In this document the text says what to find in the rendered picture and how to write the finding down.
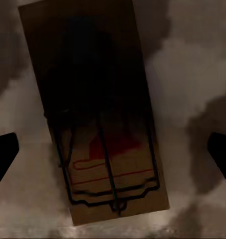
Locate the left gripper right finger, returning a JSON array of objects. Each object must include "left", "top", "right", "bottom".
[{"left": 208, "top": 132, "right": 226, "bottom": 179}]

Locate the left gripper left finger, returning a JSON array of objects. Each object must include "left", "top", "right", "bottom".
[{"left": 0, "top": 132, "right": 19, "bottom": 181}]

